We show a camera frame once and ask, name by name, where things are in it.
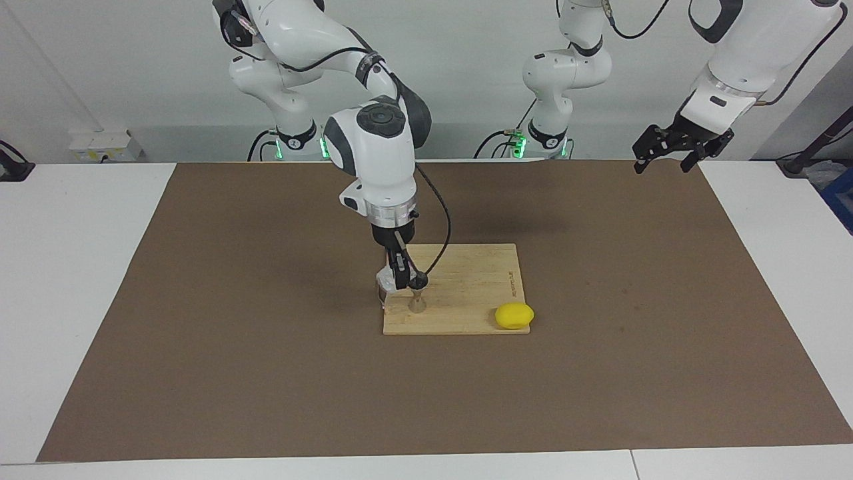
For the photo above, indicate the black tripod stand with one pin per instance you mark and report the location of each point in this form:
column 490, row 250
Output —
column 796, row 163

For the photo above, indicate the black clamp stand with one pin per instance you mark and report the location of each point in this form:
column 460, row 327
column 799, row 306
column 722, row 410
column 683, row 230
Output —
column 13, row 170

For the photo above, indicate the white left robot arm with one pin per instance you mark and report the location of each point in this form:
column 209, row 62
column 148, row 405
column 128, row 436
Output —
column 753, row 53

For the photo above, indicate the bamboo cutting board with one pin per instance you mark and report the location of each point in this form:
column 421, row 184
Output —
column 466, row 293

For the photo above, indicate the small clear glass cup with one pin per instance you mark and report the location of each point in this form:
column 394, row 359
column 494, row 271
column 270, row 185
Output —
column 382, row 284

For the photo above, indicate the white wall power outlet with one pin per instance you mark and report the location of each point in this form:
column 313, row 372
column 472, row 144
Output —
column 106, row 145

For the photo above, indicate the brown table mat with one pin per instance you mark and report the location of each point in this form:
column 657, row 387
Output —
column 266, row 400

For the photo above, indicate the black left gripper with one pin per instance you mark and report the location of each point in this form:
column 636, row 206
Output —
column 696, row 136

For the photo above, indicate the yellow lemon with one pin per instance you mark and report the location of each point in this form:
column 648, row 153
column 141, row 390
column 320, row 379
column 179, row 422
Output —
column 514, row 316

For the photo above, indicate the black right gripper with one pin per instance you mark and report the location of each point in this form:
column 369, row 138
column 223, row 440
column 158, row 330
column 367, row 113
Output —
column 393, row 234

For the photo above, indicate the steel double jigger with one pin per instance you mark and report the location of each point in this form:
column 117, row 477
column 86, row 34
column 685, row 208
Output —
column 417, row 303

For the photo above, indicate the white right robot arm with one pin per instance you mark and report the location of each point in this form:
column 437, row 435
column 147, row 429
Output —
column 380, row 153

